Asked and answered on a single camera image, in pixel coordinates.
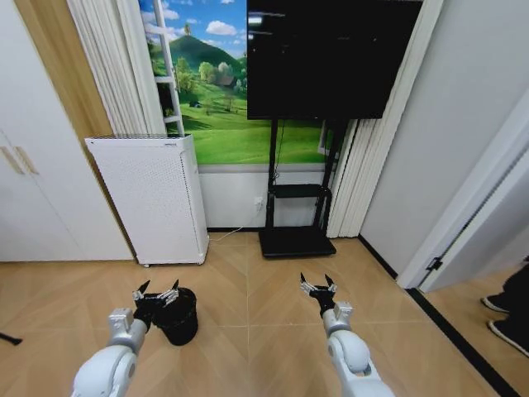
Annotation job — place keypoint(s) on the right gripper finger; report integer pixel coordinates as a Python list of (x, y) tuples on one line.
[(332, 286), (306, 287)]

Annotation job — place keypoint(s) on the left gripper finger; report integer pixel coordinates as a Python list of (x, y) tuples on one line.
[(171, 294), (140, 291)]

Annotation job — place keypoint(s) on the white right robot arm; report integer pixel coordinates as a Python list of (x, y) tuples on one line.
[(351, 351)]

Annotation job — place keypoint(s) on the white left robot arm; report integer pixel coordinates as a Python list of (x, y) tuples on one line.
[(103, 368)]

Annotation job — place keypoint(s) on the black round trash bin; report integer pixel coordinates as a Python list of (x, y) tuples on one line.
[(182, 320)]

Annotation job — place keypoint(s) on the black television floor stand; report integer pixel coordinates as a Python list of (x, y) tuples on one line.
[(297, 244)]

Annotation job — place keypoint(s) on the thin black floor object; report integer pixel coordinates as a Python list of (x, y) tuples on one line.
[(10, 338)]

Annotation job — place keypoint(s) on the white air purifier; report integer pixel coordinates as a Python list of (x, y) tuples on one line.
[(153, 202)]

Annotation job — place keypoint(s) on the black door hinge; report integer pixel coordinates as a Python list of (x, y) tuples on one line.
[(434, 263)]

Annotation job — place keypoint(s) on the cream pleated curtain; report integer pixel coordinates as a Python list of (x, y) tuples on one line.
[(115, 66), (372, 157)]

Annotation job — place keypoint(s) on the white wardrobe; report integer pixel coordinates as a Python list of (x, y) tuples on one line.
[(45, 186)]

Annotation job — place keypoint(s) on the white door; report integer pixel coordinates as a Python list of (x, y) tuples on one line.
[(479, 215)]

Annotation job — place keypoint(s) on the person's dark shoe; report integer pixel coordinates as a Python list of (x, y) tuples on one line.
[(510, 337), (495, 305)]

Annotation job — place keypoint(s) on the person's leg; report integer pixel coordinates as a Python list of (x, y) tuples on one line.
[(518, 289)]

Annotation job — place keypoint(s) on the large black television screen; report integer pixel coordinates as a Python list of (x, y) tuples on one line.
[(322, 58)]

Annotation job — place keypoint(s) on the white wall socket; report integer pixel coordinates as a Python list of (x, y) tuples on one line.
[(258, 204)]

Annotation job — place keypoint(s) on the green landscape wall picture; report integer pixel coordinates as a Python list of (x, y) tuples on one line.
[(223, 132)]

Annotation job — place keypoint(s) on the white window frame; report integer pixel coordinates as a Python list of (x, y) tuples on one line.
[(170, 82)]

